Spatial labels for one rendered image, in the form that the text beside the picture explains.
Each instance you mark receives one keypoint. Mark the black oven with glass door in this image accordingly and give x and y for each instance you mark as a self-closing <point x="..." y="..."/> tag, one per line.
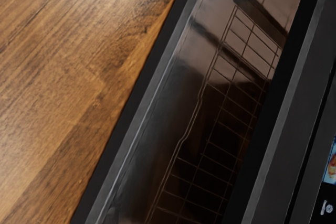
<point x="288" y="103"/>

